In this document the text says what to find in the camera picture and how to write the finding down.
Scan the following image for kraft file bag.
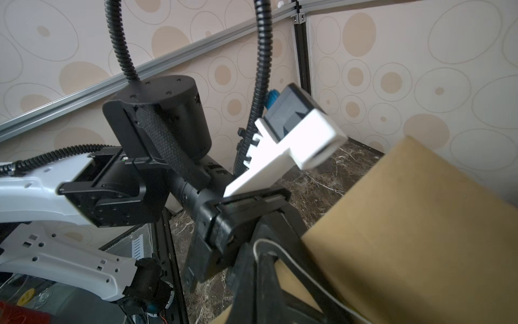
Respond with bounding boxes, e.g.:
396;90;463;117
208;136;518;324

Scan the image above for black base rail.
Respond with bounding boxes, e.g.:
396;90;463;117
151;207;189;324

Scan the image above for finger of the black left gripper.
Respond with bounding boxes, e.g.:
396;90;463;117
224;202;353;324

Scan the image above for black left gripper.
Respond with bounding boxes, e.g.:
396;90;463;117
103;74;291;291

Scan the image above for black corrugated cable conduit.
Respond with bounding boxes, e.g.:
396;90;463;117
232;0;274;177

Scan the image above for aluminium rail left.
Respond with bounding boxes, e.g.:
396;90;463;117
0;0;300;143

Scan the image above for white closure string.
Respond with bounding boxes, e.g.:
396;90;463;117
252;238;371;324

